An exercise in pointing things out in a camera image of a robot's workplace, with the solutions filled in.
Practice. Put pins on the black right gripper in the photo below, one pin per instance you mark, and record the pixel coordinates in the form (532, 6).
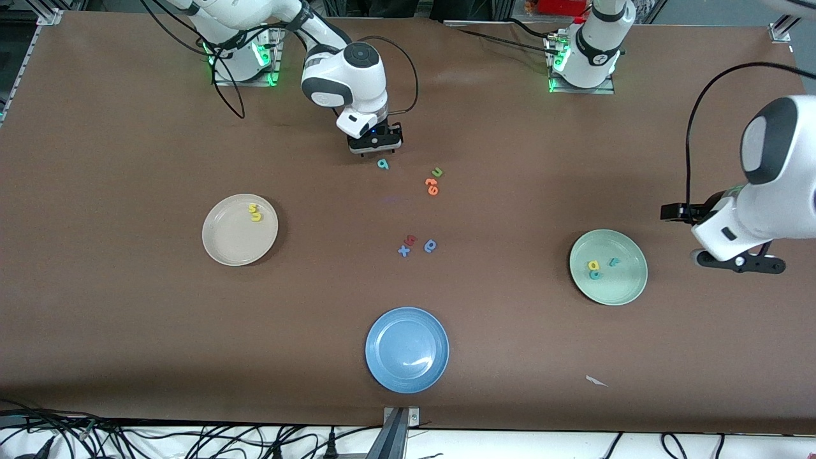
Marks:
(381, 137)

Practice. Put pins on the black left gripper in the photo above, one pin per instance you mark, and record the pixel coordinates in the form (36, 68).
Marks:
(696, 211)

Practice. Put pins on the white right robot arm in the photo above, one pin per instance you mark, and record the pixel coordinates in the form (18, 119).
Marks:
(370, 83)

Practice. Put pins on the orange letters pair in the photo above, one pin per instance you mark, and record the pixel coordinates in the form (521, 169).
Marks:
(431, 186)

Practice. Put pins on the pale green plate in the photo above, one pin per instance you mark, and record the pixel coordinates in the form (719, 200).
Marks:
(618, 287)

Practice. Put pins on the blue foam letter a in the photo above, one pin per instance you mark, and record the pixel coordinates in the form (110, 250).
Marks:
(430, 246)

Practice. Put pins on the beige brown plate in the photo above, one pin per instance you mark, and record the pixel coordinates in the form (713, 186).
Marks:
(240, 242)

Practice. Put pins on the white paper scrap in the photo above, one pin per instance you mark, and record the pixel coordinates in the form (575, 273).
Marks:
(596, 380)

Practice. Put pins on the blue plate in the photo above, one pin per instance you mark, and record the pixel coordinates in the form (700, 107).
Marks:
(407, 350)

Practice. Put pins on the red box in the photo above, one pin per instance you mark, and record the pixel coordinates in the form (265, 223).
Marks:
(561, 6)

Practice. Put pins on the brown table cover mat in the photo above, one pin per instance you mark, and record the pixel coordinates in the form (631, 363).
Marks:
(127, 319)

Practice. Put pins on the black power plug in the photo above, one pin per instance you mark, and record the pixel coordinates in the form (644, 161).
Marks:
(276, 451)
(331, 448)

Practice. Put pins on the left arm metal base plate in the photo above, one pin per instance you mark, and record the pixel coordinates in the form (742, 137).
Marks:
(599, 90)

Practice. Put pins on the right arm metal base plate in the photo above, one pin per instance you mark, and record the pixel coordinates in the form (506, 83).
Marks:
(223, 82)

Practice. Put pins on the aluminium frame profile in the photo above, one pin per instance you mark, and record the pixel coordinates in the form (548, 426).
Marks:
(781, 30)
(50, 18)

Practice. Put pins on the aluminium table edge bracket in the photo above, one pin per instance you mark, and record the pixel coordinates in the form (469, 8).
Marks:
(398, 440)

